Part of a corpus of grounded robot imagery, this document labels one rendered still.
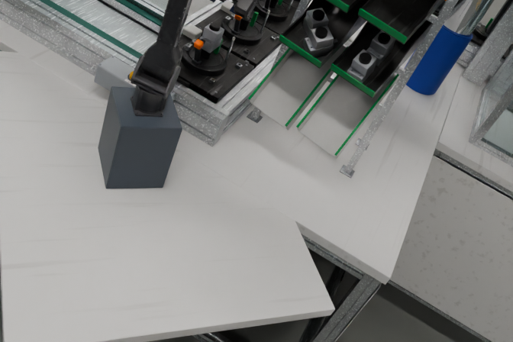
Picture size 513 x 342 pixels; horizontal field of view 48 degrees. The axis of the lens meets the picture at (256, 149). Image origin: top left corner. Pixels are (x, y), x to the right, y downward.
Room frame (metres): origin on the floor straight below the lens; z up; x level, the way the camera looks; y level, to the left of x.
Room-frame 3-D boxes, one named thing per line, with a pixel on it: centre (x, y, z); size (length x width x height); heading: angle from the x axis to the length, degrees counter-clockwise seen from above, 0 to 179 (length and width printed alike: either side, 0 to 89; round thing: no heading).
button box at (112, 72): (1.22, 0.37, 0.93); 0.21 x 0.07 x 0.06; 80
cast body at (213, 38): (1.43, 0.25, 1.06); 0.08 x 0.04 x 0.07; 170
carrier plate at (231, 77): (1.42, 0.25, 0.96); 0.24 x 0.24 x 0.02; 80
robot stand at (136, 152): (1.01, 0.27, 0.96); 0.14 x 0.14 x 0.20; 35
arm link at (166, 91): (1.01, 0.27, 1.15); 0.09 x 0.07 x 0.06; 90
